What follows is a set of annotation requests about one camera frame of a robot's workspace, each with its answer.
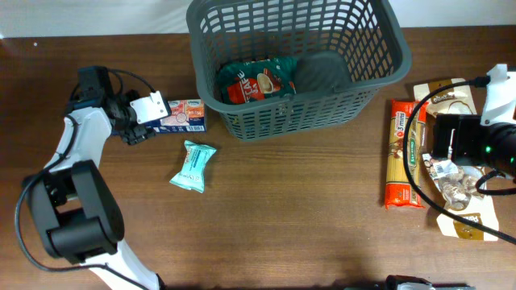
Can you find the grey plastic lattice basket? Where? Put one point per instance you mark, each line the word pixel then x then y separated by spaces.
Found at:
pixel 346 51

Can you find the beige snack pouch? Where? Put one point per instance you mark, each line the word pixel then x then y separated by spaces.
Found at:
pixel 457 100
pixel 457 184

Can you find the right gripper body black-white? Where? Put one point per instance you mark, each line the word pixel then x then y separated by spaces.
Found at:
pixel 443 137

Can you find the blue Kleenex tissue multipack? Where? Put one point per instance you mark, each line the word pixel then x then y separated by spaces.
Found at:
pixel 186 116

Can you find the orange San Remo spaghetti pack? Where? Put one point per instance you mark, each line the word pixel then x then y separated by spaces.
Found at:
pixel 398 191

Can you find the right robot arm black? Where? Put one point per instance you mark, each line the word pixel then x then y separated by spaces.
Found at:
pixel 486 139

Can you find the green Nescafe coffee bag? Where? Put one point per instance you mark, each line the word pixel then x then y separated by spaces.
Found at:
pixel 253 81

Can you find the beige snack pouch upper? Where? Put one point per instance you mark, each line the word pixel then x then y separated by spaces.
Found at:
pixel 457 100

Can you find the mint toilet wipes pack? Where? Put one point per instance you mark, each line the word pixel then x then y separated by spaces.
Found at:
pixel 191 175

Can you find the beige snack pouch lower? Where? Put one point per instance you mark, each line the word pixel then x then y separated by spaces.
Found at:
pixel 457 184

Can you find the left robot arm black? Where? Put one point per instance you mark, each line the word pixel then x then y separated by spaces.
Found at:
pixel 74 212

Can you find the dark device bottom edge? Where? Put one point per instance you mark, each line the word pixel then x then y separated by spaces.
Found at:
pixel 402 282

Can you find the left gripper body white-black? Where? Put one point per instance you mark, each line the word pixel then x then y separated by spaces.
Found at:
pixel 135 134

